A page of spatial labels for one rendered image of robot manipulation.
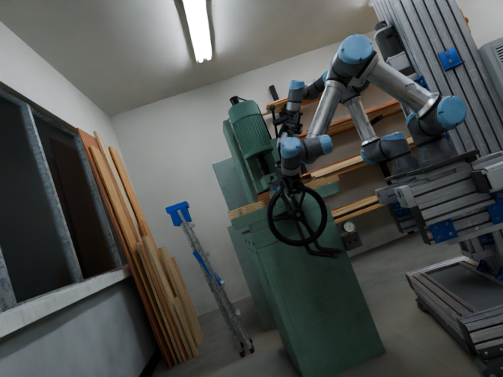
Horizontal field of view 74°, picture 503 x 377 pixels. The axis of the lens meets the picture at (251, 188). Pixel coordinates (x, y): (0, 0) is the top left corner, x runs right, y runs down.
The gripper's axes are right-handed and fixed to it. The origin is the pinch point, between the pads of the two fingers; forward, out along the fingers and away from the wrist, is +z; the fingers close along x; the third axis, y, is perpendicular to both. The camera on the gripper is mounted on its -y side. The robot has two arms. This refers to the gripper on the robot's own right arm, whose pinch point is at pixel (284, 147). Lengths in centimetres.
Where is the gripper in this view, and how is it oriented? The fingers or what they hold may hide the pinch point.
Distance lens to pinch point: 183.3
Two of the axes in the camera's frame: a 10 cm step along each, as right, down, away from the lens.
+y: 7.5, 2.9, -6.0
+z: -1.1, 9.4, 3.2
